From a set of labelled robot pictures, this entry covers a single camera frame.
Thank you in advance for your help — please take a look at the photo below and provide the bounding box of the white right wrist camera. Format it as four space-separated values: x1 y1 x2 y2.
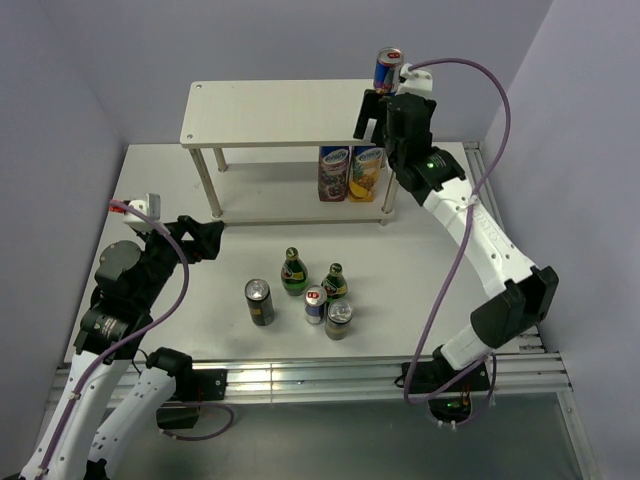
396 63 433 99

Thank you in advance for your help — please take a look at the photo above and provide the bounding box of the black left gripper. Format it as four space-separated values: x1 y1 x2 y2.
136 213 224 308

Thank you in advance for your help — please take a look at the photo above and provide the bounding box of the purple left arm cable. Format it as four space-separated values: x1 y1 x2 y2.
37 201 236 476

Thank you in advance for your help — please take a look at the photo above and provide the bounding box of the purple grape juice carton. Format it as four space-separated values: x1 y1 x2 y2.
317 146 351 202

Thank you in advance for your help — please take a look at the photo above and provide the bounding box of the tall green glass bottle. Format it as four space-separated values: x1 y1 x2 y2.
281 247 309 296

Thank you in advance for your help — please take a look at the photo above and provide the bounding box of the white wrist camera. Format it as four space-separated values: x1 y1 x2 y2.
396 63 433 99
123 193 161 233

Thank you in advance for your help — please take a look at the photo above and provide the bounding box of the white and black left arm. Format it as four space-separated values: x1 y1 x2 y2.
18 215 225 479

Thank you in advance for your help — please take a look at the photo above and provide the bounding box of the yellow pineapple juice carton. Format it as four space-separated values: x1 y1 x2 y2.
348 146 385 202

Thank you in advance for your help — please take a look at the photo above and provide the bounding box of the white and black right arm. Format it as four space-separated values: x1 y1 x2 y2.
354 90 559 390

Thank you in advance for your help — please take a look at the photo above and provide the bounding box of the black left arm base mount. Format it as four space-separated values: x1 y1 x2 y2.
156 369 227 431

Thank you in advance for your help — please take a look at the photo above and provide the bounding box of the aluminium front rail frame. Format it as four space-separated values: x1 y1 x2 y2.
47 349 574 409

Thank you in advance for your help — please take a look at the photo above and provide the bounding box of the small red-tab silver can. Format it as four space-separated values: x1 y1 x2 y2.
304 285 327 325

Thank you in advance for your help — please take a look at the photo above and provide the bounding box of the black and gold can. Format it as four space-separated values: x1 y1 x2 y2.
244 279 274 327

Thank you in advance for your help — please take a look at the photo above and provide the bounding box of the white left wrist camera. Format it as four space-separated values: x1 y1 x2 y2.
123 193 161 233

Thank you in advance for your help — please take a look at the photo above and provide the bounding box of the blue silver energy drink can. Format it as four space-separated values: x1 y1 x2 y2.
373 47 404 95

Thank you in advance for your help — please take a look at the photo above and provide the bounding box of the short green glass bottle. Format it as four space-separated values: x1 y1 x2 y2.
321 263 348 303

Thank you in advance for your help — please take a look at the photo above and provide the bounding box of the white two-tier shelf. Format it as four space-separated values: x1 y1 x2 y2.
180 79 398 225

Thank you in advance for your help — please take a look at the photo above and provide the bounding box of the dark olive beverage can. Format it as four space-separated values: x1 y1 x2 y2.
325 299 354 341

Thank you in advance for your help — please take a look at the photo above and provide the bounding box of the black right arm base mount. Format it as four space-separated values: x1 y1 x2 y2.
408 355 497 430

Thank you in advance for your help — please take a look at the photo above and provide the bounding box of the aluminium right side rail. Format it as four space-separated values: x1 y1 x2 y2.
462 140 544 351

